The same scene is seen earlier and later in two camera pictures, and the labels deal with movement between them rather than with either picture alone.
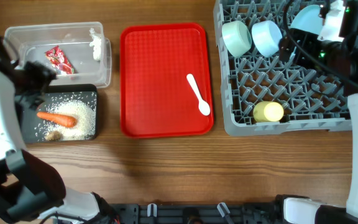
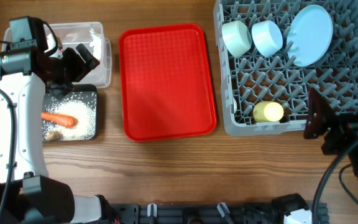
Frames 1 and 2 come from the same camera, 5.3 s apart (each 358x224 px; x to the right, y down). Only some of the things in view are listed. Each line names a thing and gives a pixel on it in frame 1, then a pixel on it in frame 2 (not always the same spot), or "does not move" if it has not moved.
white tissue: [96, 43] does not move
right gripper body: [294, 45] -> [327, 125]
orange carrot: [58, 119] does not move
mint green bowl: [237, 38] does not move
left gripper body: [33, 80] -> [71, 69]
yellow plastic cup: [268, 111] does not move
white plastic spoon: [204, 107] -> [235, 104]
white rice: [81, 106] does not move
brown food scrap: [54, 135] does not move
